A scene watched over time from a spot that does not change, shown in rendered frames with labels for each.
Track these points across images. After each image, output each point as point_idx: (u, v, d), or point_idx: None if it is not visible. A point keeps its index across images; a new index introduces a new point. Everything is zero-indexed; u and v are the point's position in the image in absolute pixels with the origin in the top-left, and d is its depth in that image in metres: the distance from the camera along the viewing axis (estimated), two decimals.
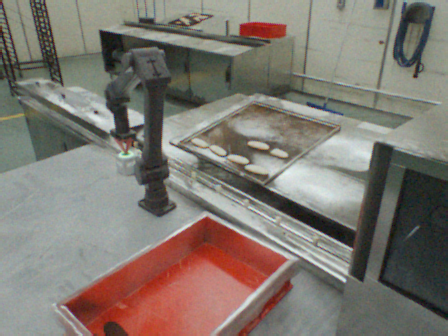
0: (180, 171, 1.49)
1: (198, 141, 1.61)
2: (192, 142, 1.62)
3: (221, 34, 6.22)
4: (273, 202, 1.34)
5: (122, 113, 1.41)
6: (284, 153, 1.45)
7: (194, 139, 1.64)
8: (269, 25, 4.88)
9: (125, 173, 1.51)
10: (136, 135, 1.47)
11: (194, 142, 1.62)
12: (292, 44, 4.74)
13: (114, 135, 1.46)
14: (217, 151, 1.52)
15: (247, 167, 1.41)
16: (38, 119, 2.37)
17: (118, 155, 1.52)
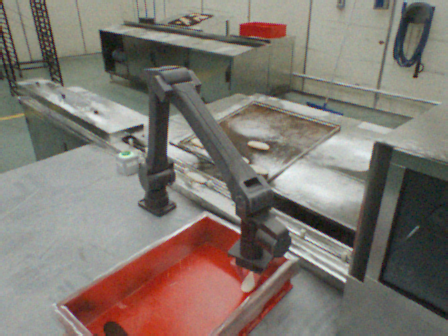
0: (180, 171, 1.49)
1: (198, 141, 1.61)
2: (192, 142, 1.62)
3: (221, 34, 6.22)
4: (273, 202, 1.34)
5: None
6: (249, 285, 0.93)
7: (194, 139, 1.64)
8: (269, 25, 4.88)
9: (125, 173, 1.51)
10: None
11: (194, 142, 1.61)
12: (292, 44, 4.74)
13: (248, 266, 0.88)
14: None
15: None
16: (38, 119, 2.37)
17: (118, 155, 1.52)
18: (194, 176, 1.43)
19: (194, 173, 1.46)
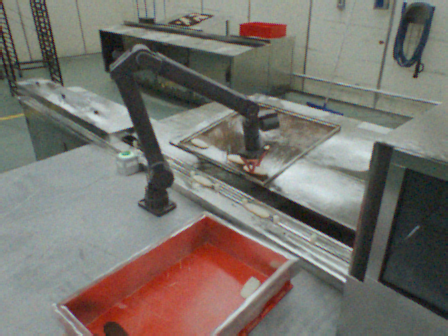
0: (180, 171, 1.49)
1: (198, 141, 1.61)
2: (192, 142, 1.62)
3: (221, 34, 6.22)
4: (273, 202, 1.34)
5: (243, 129, 1.29)
6: (248, 291, 0.95)
7: (194, 139, 1.63)
8: (269, 25, 4.88)
9: (125, 173, 1.51)
10: None
11: (194, 142, 1.61)
12: (292, 44, 4.74)
13: (262, 151, 1.33)
14: (202, 181, 1.40)
15: (246, 167, 1.40)
16: (38, 119, 2.37)
17: (118, 155, 1.52)
18: (254, 209, 1.23)
19: (254, 205, 1.26)
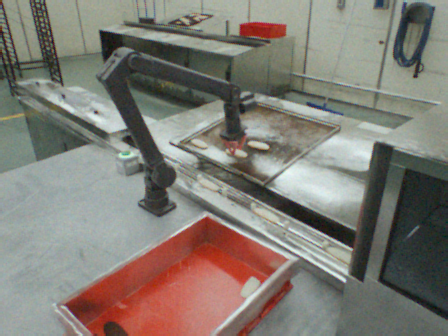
0: (180, 171, 1.49)
1: (198, 142, 1.61)
2: (192, 142, 1.62)
3: (221, 34, 6.22)
4: (273, 202, 1.34)
5: (225, 112, 1.34)
6: (248, 291, 0.95)
7: (194, 139, 1.63)
8: (269, 25, 4.88)
9: (125, 173, 1.51)
10: (236, 138, 1.37)
11: (194, 142, 1.61)
12: (292, 44, 4.74)
13: None
14: (267, 216, 1.19)
15: (200, 181, 1.40)
16: (38, 119, 2.37)
17: (118, 155, 1.52)
18: (341, 256, 1.02)
19: (338, 249, 1.05)
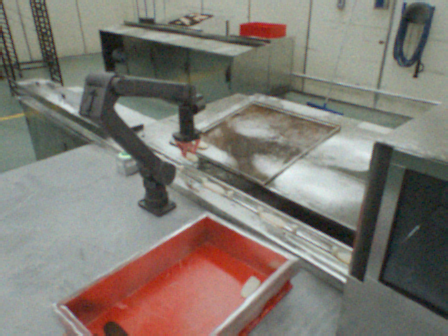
0: (180, 171, 1.49)
1: None
2: (192, 143, 1.62)
3: (221, 34, 6.22)
4: (273, 202, 1.34)
5: (181, 114, 1.33)
6: (248, 291, 0.95)
7: (193, 140, 1.63)
8: (269, 25, 4.88)
9: (125, 173, 1.51)
10: (187, 140, 1.36)
11: (194, 143, 1.61)
12: (292, 44, 4.74)
13: None
14: None
15: (262, 215, 1.20)
16: (38, 119, 2.37)
17: (118, 155, 1.52)
18: None
19: None
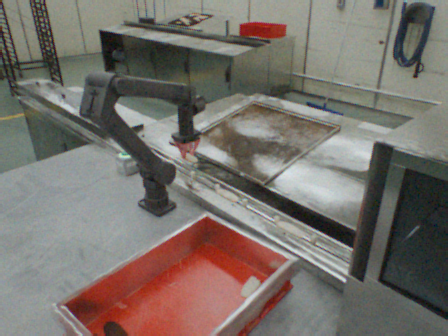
0: (180, 171, 1.49)
1: (187, 155, 1.43)
2: (180, 156, 1.44)
3: (221, 34, 6.22)
4: (273, 202, 1.34)
5: (180, 114, 1.33)
6: (248, 291, 0.95)
7: None
8: (269, 25, 4.88)
9: (125, 173, 1.51)
10: (186, 141, 1.36)
11: (182, 156, 1.43)
12: (292, 44, 4.74)
13: None
14: None
15: None
16: (38, 119, 2.37)
17: (118, 155, 1.52)
18: None
19: None
